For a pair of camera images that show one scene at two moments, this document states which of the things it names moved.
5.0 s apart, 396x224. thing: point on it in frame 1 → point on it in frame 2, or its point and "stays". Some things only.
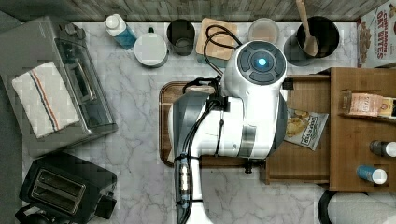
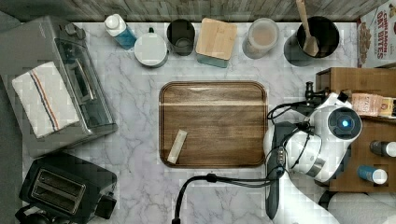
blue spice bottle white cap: (376, 175) stays
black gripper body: (249, 163) → (314, 97)
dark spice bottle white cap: (383, 148) stays
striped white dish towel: (45, 100) stays
